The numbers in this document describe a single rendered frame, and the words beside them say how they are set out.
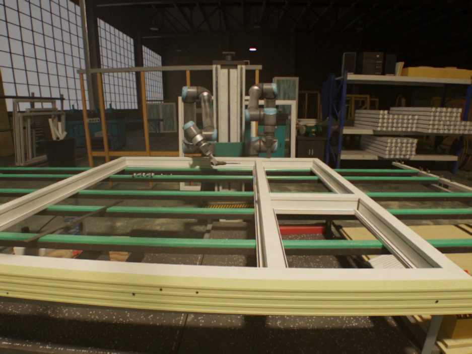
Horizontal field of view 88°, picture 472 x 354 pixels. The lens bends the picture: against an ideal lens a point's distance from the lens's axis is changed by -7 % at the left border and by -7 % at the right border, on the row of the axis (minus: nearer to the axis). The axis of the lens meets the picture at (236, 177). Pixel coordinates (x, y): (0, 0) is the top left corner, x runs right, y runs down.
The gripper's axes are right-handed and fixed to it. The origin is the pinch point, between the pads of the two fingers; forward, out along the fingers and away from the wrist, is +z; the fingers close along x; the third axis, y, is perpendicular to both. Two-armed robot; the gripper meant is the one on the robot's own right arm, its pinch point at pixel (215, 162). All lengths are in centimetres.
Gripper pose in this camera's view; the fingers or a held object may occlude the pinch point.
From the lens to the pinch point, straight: 183.0
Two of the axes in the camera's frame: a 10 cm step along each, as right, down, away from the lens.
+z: 5.9, 8.1, -0.6
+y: 8.1, -5.9, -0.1
